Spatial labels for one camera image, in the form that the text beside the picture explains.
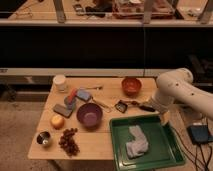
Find bunch of dark grapes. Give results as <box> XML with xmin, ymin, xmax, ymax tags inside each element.
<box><xmin>59</xmin><ymin>128</ymin><xmax>80</xmax><ymax>156</ymax></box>

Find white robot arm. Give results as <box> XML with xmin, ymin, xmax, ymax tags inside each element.
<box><xmin>148</xmin><ymin>68</ymin><xmax>213</xmax><ymax>125</ymax></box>

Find wooden table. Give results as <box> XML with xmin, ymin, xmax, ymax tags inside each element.
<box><xmin>28</xmin><ymin>77</ymin><xmax>152</xmax><ymax>161</ymax></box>

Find metal fork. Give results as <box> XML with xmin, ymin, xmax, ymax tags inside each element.
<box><xmin>79</xmin><ymin>86</ymin><xmax>103</xmax><ymax>90</ymax></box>

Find black cables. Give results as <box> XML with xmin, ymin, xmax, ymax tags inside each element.
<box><xmin>169</xmin><ymin>116</ymin><xmax>213</xmax><ymax>171</ymax></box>

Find blue foot pedal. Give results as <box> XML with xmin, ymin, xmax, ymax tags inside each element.
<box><xmin>187</xmin><ymin>125</ymin><xmax>213</xmax><ymax>144</ymax></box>

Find green plastic tray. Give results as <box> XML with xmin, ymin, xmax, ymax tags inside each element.
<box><xmin>109</xmin><ymin>115</ymin><xmax>185</xmax><ymax>171</ymax></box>

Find red bowl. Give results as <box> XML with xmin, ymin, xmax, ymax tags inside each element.
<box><xmin>121</xmin><ymin>77</ymin><xmax>142</xmax><ymax>96</ymax></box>

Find small metal cup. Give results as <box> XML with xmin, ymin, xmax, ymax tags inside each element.
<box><xmin>36</xmin><ymin>131</ymin><xmax>52</xmax><ymax>147</ymax></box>

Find blue sponge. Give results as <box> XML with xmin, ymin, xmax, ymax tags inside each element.
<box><xmin>76</xmin><ymin>89</ymin><xmax>91</xmax><ymax>102</ymax></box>

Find yellow orange apple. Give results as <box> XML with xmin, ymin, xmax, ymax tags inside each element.
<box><xmin>50</xmin><ymin>115</ymin><xmax>65</xmax><ymax>129</ymax></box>

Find purple bowl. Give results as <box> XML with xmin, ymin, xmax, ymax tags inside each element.
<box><xmin>76</xmin><ymin>103</ymin><xmax>103</xmax><ymax>128</ymax></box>

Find white cup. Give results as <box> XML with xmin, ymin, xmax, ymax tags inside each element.
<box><xmin>53</xmin><ymin>75</ymin><xmax>67</xmax><ymax>92</ymax></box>

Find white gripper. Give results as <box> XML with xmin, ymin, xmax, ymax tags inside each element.
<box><xmin>149</xmin><ymin>94</ymin><xmax>171</xmax><ymax>125</ymax></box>

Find grey sponge block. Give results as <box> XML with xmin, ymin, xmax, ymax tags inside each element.
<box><xmin>53</xmin><ymin>104</ymin><xmax>72</xmax><ymax>118</ymax></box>

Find white crumpled cloth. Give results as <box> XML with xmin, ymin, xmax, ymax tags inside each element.
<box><xmin>126</xmin><ymin>125</ymin><xmax>149</xmax><ymax>159</ymax></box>

